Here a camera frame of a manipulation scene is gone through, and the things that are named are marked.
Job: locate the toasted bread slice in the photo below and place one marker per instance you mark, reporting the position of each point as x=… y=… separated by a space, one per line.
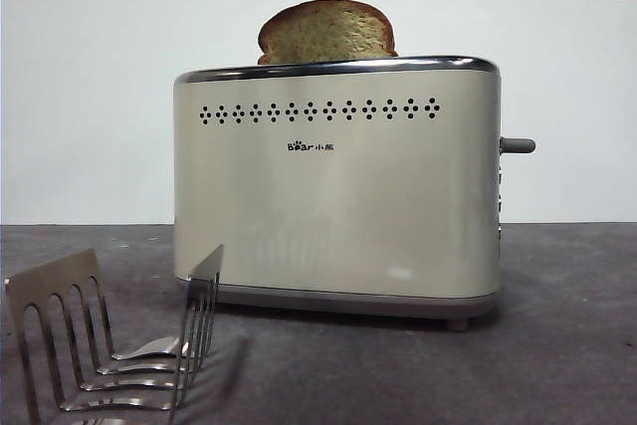
x=328 y=34

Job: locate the grey toaster lever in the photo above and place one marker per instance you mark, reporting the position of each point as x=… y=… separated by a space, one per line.
x=519 y=145

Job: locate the cream toaster with chrome top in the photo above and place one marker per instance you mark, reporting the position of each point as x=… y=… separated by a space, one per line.
x=348 y=206

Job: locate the stainless steel toast rack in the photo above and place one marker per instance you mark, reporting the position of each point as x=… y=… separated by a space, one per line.
x=50 y=276

